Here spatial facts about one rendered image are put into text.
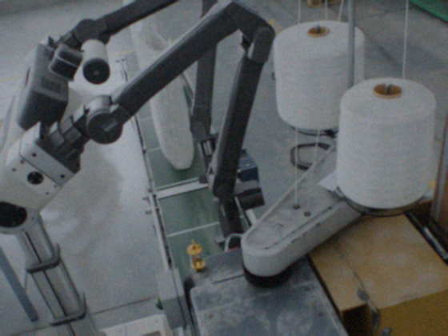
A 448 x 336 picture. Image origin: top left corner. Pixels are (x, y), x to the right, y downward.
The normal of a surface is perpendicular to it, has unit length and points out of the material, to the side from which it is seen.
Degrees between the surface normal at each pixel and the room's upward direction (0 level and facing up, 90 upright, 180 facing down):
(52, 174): 90
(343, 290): 0
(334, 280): 0
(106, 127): 88
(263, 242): 0
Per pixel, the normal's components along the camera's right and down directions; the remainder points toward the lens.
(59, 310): 0.24, 0.58
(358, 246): -0.13, -0.78
